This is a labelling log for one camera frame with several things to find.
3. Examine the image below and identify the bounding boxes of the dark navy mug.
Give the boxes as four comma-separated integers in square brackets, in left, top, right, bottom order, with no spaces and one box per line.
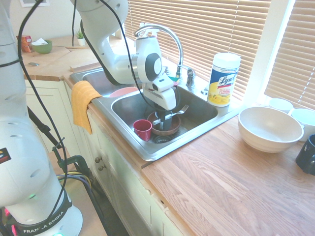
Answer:
[295,134,315,176]

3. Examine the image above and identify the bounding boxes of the silver metal fork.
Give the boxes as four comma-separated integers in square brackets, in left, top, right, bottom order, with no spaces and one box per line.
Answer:
[152,104,190,123]

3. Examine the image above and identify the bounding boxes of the small white cup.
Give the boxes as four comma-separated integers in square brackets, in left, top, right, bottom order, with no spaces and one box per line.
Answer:
[268,98,294,114]

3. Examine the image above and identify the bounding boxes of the green bowl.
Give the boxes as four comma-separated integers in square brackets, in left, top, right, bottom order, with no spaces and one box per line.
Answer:
[31,39,53,55]

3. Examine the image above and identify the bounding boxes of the large cream bowl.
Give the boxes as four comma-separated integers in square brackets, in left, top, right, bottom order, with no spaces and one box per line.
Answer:
[238,106,305,153]

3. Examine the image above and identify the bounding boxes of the red cup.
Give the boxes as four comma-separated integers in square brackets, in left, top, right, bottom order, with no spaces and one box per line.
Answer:
[133,119,153,142]

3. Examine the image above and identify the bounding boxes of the chrome gooseneck faucet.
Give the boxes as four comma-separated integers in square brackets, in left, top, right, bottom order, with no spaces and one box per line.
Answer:
[134,24,197,88]

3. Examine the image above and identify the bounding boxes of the stainless steel double sink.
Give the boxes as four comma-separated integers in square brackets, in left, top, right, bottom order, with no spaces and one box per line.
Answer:
[69,67,243,162]

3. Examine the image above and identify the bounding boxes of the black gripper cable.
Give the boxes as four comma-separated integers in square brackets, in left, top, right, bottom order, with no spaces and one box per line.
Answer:
[99,0,163,110]

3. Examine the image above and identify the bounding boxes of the orange dish towel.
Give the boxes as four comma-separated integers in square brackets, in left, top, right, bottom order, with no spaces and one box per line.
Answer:
[70,80,103,135]

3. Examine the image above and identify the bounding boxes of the brown wooden bowl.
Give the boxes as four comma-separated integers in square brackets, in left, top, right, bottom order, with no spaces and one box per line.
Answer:
[147,111,182,136]

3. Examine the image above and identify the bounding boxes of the narrow wooden window blind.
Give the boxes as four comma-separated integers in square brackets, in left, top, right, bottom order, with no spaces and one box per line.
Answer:
[264,0,315,111]

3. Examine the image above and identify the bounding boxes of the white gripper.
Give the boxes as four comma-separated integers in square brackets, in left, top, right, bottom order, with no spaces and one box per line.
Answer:
[143,87,177,128]

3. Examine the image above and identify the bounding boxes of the green black clamp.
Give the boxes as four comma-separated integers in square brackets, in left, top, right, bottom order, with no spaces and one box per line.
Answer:
[52,147,91,184]

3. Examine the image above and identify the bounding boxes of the orange box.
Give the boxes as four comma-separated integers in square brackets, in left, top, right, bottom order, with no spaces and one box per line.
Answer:
[16,35,34,53]

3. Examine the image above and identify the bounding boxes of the cream kitchen cabinet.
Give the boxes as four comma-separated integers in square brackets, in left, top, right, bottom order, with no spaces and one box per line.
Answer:
[24,79,184,236]

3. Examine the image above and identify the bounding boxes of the long black robot cable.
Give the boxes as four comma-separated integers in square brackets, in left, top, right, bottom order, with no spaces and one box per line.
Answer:
[17,0,67,232]

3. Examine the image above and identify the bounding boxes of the Lysol wipes canister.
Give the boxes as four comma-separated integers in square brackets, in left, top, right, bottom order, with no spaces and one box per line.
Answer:
[207,53,241,107]

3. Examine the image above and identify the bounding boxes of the metal sink drain strainer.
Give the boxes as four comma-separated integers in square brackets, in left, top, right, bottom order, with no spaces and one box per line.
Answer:
[151,136,173,145]

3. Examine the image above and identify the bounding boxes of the wide wooden window blind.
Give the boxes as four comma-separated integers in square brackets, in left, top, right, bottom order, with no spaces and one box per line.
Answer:
[123,0,271,102]

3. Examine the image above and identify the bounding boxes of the white bowls by window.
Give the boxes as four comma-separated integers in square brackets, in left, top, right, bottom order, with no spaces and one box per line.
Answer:
[290,108,315,143]

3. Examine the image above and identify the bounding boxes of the black tripod leg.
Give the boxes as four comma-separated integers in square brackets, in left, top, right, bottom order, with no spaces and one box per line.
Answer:
[26,105,65,149]

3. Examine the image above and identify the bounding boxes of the pink plate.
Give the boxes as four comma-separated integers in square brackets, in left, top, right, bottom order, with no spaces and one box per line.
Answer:
[109,87,140,98]

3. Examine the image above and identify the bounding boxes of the small potted plant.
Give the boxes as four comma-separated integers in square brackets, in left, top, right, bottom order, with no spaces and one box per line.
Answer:
[75,29,86,47]

